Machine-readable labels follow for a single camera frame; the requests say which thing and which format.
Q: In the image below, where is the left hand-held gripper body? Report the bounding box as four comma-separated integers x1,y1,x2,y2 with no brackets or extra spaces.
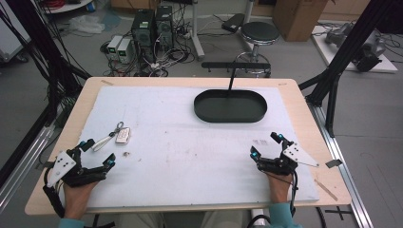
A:
46,147,109,188

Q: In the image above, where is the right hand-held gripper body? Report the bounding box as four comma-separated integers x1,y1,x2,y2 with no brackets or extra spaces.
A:
258,142,320,177

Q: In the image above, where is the silver key fob white strap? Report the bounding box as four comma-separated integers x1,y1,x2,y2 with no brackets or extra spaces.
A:
90,121,132,153

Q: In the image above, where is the black oval tray with stand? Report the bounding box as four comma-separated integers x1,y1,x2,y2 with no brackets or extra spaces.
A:
193,61,273,124

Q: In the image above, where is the person's right hand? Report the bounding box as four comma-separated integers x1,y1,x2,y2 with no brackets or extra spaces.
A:
266,172,295,205

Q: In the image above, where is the person's left hand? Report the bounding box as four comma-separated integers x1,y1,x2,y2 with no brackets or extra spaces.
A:
62,180,99,220

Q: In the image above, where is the thin wooden stick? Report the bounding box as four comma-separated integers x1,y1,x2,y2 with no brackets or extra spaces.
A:
313,178,339,202

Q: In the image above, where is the black tape piece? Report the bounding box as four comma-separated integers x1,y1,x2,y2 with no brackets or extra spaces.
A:
324,158,344,169

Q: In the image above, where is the white foam mat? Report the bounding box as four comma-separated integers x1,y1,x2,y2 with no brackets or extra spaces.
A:
65,85,320,210

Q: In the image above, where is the white power supply unit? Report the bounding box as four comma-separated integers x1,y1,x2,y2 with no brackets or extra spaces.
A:
116,37,133,65
106,34,124,62

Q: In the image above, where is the black round stool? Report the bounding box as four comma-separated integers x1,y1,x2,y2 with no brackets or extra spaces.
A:
234,21,281,78

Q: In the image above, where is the brown cardboard box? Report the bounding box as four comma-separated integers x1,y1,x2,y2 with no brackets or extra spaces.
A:
272,0,330,43

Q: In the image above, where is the clear plastic bag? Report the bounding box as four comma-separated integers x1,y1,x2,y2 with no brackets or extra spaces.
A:
67,14,106,35

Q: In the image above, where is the black power adapter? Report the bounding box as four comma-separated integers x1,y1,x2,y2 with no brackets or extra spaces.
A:
221,12,246,34

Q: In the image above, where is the black computer tower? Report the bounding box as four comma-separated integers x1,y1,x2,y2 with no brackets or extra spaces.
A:
154,5,175,52
130,9,157,64

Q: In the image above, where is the grey robot device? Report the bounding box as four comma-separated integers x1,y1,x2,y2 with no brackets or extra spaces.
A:
324,22,388,73

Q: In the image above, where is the white board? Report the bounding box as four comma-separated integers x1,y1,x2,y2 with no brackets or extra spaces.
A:
311,24,399,74

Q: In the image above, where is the white desk leg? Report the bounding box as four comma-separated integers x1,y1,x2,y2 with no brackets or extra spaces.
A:
188,0,206,62

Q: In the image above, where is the round white table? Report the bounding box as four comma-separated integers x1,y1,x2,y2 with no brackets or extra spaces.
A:
42,0,95,15

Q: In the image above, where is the right hand-held gripper black cable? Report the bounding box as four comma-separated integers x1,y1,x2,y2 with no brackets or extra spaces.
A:
261,169,300,219

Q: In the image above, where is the hand-held gripper black cable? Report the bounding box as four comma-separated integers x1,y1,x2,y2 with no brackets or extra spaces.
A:
42,166,67,219
261,169,300,219

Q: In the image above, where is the left hand-held gripper black cable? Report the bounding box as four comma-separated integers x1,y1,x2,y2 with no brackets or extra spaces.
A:
42,166,67,219

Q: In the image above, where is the aluminium rail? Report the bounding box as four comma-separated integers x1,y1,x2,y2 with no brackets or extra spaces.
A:
0,104,69,214
306,100,375,228

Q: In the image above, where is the black metal frame post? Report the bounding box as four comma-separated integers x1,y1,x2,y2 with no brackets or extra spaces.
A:
297,0,403,139
0,0,93,188

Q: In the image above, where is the bundle of floor cables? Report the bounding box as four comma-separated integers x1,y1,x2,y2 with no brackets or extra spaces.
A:
100,12,199,78

